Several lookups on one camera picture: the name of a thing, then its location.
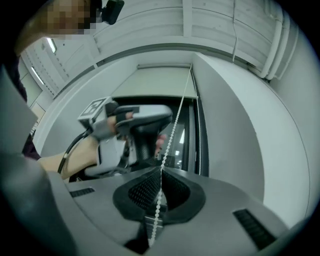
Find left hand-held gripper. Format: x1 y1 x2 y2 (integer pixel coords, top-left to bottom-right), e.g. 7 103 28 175
77 96 174 177

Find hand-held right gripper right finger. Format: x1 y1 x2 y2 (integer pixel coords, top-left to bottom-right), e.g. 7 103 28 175
149 167 291 256

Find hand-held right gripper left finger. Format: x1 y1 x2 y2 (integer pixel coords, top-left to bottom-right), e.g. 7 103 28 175
63 167 162 255

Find grey roller blind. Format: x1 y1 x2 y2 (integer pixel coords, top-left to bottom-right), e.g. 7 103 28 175
116 63 200 100

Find white bead chain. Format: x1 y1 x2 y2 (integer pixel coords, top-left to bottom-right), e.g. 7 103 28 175
147 63 203 249

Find person's left forearm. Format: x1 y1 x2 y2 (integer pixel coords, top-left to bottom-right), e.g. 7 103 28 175
37 136 101 181

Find dark framed window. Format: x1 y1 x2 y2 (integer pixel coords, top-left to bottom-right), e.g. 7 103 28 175
112 95 210 177

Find person's left hand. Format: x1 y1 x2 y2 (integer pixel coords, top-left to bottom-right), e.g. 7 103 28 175
91 101 168 157

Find long ceiling light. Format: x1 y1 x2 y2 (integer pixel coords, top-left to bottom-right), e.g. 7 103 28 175
46 37 58 55
30 65 44 86

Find person's head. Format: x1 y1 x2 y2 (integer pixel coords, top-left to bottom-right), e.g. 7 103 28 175
14 0 103 57

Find person's dark top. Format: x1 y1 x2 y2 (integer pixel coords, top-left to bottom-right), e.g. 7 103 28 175
0 54 43 162

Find white ceiling pipes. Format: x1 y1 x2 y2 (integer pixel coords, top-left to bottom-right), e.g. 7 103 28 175
258 9 301 81

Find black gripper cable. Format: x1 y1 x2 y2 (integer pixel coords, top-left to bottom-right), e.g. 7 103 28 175
57 129 91 176

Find black head camera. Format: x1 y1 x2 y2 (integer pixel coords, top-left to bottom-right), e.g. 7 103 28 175
100 0 125 26

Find thin white ceiling cable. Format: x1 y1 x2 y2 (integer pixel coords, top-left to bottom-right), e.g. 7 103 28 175
231 0 239 63

